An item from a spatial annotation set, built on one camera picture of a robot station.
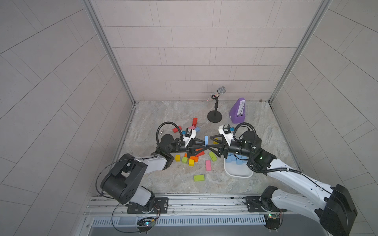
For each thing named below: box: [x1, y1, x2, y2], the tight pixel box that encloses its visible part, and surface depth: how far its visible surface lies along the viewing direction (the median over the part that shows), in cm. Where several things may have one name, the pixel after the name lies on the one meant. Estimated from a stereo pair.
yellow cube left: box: [174, 154, 181, 162], surface depth 86 cm
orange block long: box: [184, 153, 199, 163], surface depth 87 cm
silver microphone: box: [215, 85, 227, 97], surface depth 88 cm
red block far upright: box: [191, 117, 198, 128], surface depth 106 cm
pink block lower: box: [205, 160, 212, 172], surface depth 86 cm
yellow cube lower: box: [188, 159, 195, 167], surface depth 86 cm
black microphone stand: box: [206, 94, 223, 123], surface depth 108 cm
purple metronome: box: [228, 97, 246, 124], surface depth 101 cm
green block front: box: [193, 174, 206, 182], surface depth 81 cm
